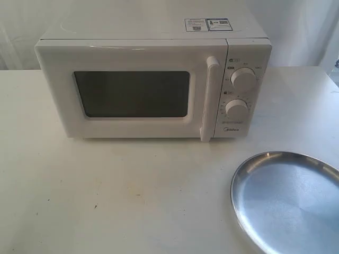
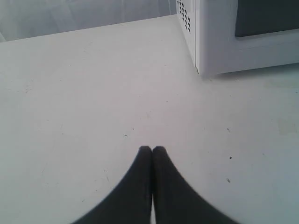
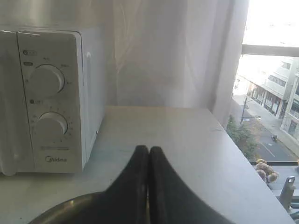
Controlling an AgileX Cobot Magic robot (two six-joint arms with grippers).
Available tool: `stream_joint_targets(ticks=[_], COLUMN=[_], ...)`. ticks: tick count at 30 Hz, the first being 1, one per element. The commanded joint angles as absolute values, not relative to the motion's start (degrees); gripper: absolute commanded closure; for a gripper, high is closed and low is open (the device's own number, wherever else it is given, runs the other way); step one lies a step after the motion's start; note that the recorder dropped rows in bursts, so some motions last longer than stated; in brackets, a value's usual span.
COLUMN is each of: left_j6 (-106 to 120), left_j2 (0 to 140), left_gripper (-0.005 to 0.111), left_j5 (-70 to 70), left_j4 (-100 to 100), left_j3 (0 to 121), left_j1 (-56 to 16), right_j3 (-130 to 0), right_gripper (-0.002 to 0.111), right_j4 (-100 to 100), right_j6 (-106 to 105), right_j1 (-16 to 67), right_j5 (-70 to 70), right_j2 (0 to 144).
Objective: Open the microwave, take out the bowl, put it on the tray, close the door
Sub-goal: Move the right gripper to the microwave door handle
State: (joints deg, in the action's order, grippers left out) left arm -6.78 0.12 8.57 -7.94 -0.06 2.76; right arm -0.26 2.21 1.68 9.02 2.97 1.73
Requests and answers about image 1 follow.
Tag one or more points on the white microwave door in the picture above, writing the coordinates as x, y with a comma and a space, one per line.
135, 88

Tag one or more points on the white microwave oven body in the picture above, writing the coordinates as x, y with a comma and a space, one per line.
248, 45

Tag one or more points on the lower white control knob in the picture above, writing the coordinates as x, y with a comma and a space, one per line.
236, 109

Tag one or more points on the white control knob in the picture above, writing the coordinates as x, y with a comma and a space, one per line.
236, 109
243, 78

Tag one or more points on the upper white control knob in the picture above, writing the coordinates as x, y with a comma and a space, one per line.
243, 78

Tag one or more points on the white label sticker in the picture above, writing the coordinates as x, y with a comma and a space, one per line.
196, 25

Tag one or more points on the blue label sticker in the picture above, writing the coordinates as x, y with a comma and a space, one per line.
218, 24

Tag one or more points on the round steel tray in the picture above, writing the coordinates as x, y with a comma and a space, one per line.
286, 202

